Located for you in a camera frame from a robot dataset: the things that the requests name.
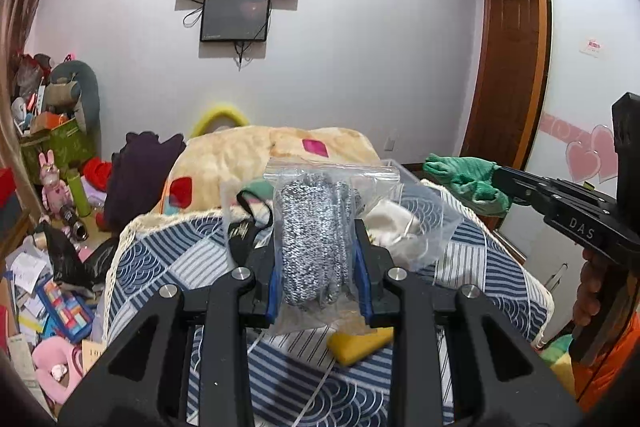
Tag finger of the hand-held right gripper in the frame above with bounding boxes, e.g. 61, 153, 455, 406
492, 164, 556, 208

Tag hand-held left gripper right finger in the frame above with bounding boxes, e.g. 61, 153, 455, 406
352, 219, 587, 427

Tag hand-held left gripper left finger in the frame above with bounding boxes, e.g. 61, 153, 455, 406
57, 243, 281, 427

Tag green cloth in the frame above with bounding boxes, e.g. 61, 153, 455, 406
422, 153, 512, 215

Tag clear bag with speckled knit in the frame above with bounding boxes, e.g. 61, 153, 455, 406
263, 158, 402, 335

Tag person's right forearm orange sleeve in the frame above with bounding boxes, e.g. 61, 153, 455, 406
570, 311, 640, 408

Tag person's right hand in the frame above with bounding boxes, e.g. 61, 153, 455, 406
574, 246, 626, 329

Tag yellow sponge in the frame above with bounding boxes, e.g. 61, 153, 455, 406
327, 327, 396, 366

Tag clear bag with white cloth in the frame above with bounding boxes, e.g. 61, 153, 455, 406
350, 167, 465, 272

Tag blue patterned bed cover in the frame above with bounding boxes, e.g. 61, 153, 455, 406
95, 179, 555, 427

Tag white wardrobe door pink hearts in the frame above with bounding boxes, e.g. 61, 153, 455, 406
500, 0, 640, 258

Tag beige fleece blanket pink patches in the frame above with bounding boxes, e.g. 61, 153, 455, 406
152, 125, 383, 215

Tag dark purple cloth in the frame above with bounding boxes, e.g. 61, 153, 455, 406
102, 132, 187, 235

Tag black plastic bag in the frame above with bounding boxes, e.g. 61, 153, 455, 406
34, 222, 121, 293

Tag colourful flat box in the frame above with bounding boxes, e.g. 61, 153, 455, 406
37, 279, 96, 343

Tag red cloth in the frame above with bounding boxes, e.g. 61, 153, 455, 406
82, 158, 113, 190

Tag green bottle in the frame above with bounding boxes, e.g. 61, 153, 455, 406
67, 174, 92, 218

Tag pink neck pillow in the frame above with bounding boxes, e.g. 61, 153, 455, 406
32, 337, 86, 403

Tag pink rabbit plush toy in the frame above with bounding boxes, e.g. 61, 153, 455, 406
39, 150, 73, 223

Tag green cardboard box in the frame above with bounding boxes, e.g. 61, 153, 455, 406
20, 117, 96, 182

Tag grey plush toy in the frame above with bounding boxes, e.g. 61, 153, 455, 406
46, 59, 101, 132

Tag brown curtain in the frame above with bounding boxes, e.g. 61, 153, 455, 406
0, 0, 76, 228

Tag clear bag with black strap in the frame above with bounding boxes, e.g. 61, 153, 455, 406
220, 179, 277, 273

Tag yellow ring cushion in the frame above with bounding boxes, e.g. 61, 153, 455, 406
189, 103, 251, 138

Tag black television cables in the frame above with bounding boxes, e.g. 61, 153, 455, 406
175, 0, 273, 72

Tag small black wall monitor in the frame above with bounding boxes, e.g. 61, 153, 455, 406
200, 0, 272, 42

